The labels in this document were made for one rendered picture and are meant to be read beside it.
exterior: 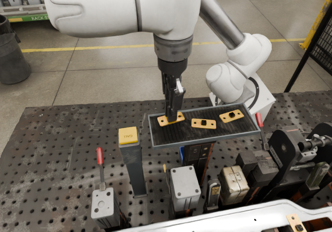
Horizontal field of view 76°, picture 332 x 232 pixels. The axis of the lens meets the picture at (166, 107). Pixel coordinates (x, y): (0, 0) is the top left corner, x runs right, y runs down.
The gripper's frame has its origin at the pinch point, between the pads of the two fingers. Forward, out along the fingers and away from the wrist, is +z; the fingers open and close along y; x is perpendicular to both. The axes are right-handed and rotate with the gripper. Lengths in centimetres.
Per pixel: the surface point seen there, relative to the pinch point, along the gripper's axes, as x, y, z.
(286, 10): 354, -281, 124
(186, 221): -3.7, 25.0, 25.2
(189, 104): 33, -48, 55
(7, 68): -122, -215, 102
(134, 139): -12.6, -0.1, 9.5
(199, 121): 10.7, 0.8, 9.1
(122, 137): -16.3, -2.3, 9.5
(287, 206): 30, 32, 25
